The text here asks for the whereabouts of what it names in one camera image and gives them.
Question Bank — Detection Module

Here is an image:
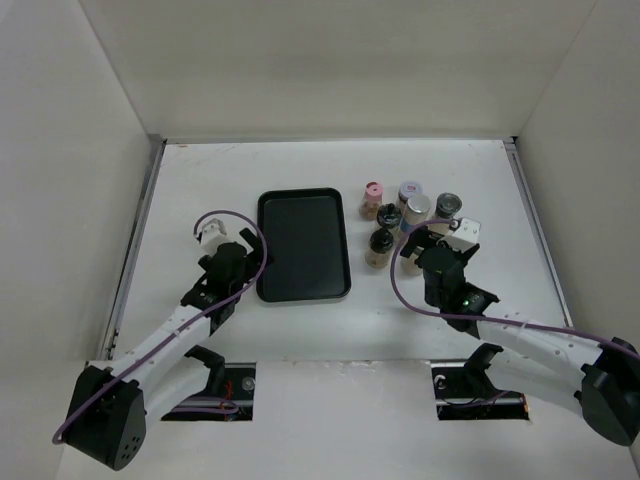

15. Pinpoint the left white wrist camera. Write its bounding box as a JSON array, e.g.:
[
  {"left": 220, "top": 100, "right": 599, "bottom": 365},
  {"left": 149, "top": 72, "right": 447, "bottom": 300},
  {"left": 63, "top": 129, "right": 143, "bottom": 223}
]
[{"left": 196, "top": 218, "right": 229, "bottom": 256}]

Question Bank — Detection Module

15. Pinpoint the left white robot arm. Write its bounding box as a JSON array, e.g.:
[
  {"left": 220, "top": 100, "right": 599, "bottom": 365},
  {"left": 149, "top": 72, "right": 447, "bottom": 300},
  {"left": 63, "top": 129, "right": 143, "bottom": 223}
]
[{"left": 52, "top": 228, "right": 270, "bottom": 471}]

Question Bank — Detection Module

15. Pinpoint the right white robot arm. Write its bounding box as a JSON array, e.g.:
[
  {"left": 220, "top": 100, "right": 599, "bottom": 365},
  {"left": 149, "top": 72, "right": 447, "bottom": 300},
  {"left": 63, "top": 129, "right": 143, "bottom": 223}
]
[{"left": 393, "top": 222, "right": 639, "bottom": 446}]

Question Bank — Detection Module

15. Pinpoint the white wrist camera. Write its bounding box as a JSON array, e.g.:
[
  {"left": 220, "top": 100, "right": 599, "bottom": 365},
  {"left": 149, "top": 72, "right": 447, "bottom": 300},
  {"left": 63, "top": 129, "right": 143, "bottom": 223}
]
[
  {"left": 196, "top": 218, "right": 229, "bottom": 256},
  {"left": 444, "top": 217, "right": 481, "bottom": 252}
]

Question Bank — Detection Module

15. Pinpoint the silver lid blue label shaker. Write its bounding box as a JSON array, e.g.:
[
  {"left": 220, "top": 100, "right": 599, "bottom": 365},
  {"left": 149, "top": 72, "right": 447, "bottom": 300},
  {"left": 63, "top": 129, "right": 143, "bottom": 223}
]
[{"left": 399, "top": 194, "right": 431, "bottom": 234}]

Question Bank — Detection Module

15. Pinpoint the purple cable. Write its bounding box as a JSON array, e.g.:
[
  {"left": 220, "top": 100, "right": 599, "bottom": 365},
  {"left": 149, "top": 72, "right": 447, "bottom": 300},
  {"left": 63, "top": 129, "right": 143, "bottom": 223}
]
[
  {"left": 51, "top": 209, "right": 269, "bottom": 445},
  {"left": 389, "top": 217, "right": 640, "bottom": 357}
]

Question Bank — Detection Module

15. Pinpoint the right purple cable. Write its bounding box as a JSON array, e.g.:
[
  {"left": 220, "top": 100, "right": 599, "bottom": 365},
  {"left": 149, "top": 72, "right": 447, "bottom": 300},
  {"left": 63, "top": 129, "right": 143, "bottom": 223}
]
[{"left": 389, "top": 217, "right": 640, "bottom": 357}]

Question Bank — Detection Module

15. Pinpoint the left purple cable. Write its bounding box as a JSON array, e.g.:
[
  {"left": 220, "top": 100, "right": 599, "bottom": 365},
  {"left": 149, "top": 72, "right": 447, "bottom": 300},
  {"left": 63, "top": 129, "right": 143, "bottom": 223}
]
[{"left": 51, "top": 209, "right": 269, "bottom": 445}]

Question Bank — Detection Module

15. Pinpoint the yellow lid spice jar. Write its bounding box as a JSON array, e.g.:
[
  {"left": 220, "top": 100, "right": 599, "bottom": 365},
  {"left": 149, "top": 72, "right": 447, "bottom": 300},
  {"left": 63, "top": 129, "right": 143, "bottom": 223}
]
[{"left": 401, "top": 223, "right": 450, "bottom": 276}]

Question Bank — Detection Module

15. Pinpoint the purple lid spice jar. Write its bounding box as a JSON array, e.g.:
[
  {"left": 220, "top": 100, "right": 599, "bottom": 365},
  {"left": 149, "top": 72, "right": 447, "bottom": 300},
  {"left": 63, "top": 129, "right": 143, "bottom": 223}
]
[{"left": 396, "top": 181, "right": 423, "bottom": 211}]

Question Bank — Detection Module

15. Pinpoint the pink lid spice jar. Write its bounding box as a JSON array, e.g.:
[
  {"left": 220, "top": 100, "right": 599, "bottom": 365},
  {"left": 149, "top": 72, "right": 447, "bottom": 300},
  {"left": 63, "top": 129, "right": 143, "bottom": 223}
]
[{"left": 359, "top": 181, "right": 383, "bottom": 221}]

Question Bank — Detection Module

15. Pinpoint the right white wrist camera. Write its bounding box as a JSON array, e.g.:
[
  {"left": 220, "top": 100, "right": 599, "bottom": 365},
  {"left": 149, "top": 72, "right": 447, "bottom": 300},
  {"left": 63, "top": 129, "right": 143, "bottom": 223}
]
[{"left": 444, "top": 217, "right": 481, "bottom": 252}]

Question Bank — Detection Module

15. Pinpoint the black cap bottle front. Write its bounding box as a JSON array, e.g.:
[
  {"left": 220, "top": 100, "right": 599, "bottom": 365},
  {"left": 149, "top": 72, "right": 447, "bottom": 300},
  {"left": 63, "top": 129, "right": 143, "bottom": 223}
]
[{"left": 365, "top": 228, "right": 394, "bottom": 268}]

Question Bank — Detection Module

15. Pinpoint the black cap bottle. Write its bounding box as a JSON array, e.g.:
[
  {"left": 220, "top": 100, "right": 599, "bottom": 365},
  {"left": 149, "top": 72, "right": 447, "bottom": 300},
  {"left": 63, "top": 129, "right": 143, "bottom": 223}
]
[
  {"left": 365, "top": 228, "right": 394, "bottom": 268},
  {"left": 376, "top": 203, "right": 402, "bottom": 232}
]

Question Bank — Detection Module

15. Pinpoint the clear top salt grinder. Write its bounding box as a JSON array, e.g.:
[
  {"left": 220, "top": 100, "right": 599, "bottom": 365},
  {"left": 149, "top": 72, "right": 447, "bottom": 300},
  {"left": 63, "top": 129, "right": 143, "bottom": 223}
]
[{"left": 434, "top": 192, "right": 462, "bottom": 220}]

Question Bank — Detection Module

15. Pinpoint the black plastic tray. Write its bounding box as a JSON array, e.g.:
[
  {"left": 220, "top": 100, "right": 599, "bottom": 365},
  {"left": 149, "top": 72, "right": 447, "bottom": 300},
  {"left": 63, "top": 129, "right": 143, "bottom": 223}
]
[{"left": 256, "top": 187, "right": 352, "bottom": 304}]

